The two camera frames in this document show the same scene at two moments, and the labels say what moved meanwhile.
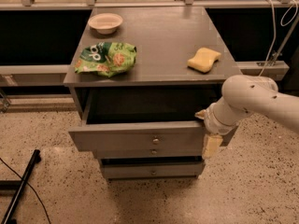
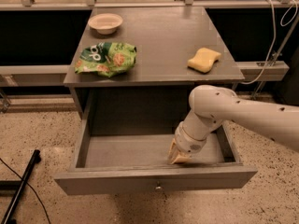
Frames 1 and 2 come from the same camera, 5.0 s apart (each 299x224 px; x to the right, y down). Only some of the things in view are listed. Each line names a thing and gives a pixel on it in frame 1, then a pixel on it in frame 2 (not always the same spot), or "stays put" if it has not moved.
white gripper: x=212 y=122 -> x=189 y=144
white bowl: x=105 y=23 stays put
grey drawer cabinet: x=140 y=76 stays put
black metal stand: x=20 y=186 stays put
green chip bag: x=107 y=58 stays put
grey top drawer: x=141 y=120 -> x=106 y=163
